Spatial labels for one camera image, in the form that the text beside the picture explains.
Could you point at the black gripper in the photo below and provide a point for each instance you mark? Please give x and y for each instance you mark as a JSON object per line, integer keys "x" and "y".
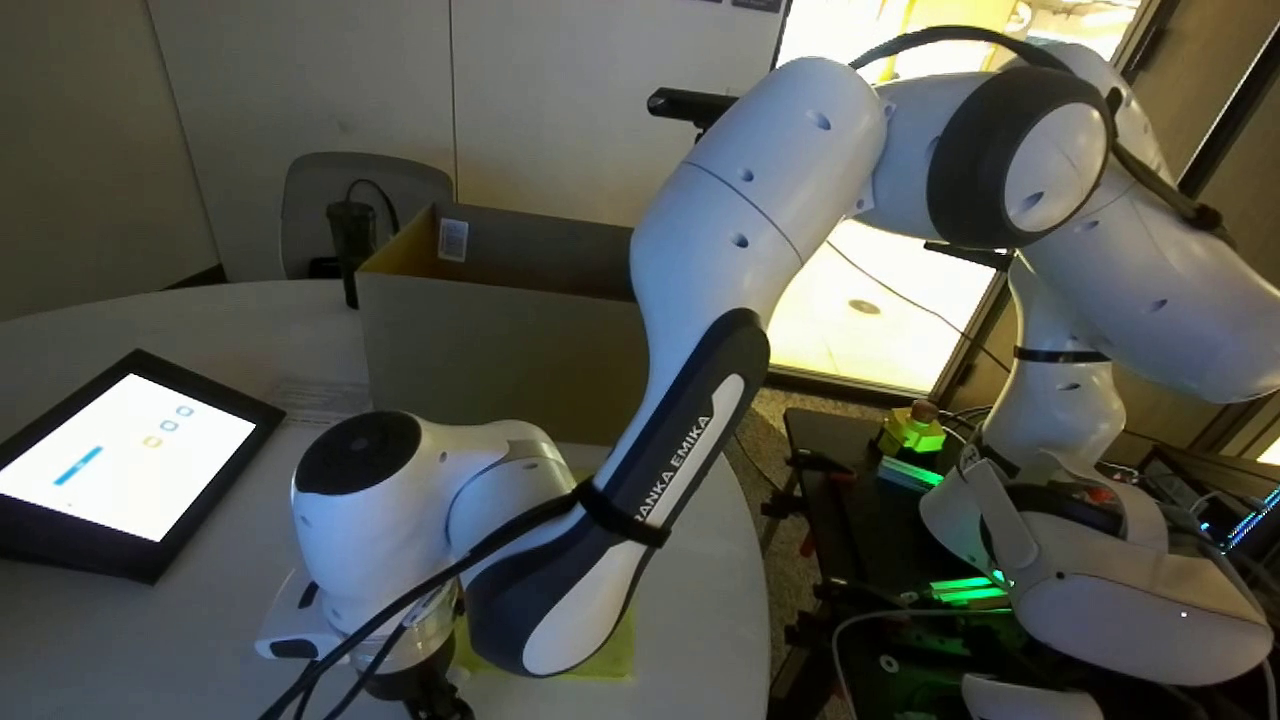
{"x": 420, "y": 695}

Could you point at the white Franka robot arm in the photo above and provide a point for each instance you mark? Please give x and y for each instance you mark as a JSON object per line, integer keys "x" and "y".
{"x": 745, "y": 200}

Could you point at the brown cardboard box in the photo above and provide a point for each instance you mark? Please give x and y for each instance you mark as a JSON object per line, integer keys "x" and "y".
{"x": 493, "y": 362}

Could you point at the black tablet with lit screen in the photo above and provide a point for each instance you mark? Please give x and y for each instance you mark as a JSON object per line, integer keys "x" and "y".
{"x": 121, "y": 463}

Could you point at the black cylindrical desk device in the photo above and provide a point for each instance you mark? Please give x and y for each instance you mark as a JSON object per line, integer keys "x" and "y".
{"x": 352, "y": 255}

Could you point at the black equipment cart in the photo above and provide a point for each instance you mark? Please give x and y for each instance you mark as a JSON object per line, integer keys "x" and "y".
{"x": 852, "y": 533}

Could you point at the grey office chair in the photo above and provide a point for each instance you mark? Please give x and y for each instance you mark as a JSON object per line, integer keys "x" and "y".
{"x": 332, "y": 182}

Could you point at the black camera bar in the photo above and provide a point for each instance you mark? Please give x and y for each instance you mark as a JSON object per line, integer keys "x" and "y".
{"x": 685, "y": 105}

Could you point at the white robot pedestal cover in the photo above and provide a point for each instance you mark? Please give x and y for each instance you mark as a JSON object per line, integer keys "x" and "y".
{"x": 1146, "y": 627}

